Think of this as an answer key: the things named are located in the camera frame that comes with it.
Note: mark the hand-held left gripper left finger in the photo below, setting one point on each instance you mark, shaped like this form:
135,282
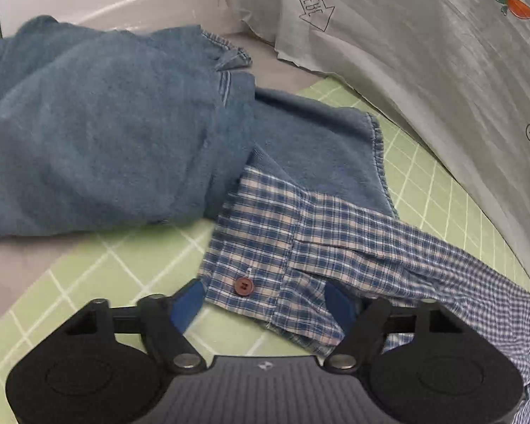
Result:
188,304

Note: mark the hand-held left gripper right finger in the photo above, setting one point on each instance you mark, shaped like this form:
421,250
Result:
338,304

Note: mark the blue plaid shirt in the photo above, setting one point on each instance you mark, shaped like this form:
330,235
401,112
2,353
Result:
291,247

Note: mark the green grid mat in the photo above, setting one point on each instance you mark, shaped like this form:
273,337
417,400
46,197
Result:
128,256

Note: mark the blue denim garment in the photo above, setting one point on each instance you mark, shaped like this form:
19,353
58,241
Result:
115,132

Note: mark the grey plastic bag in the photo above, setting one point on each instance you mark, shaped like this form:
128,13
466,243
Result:
424,62

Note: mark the white plastic basin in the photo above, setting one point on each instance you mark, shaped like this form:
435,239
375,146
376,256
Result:
128,0

